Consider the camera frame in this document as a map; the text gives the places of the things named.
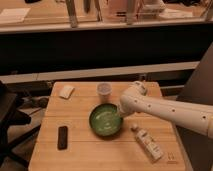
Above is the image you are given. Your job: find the green ceramic bowl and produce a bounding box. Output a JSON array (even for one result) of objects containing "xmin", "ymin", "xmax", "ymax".
[{"xmin": 89, "ymin": 103, "xmax": 123, "ymax": 136}]

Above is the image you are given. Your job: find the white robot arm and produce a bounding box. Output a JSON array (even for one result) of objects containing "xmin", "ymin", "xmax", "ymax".
[{"xmin": 118, "ymin": 81, "xmax": 213, "ymax": 139}]

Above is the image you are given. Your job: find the white tube bottle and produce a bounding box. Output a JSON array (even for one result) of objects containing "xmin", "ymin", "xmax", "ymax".
[{"xmin": 131, "ymin": 124, "xmax": 163, "ymax": 162}]

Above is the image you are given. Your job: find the black rectangular bar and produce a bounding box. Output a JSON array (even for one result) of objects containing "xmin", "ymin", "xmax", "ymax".
[{"xmin": 57, "ymin": 126, "xmax": 68, "ymax": 150}]

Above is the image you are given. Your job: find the black office chair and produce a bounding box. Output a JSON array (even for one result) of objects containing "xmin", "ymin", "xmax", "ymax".
[{"xmin": 0, "ymin": 80, "xmax": 40, "ymax": 167}]

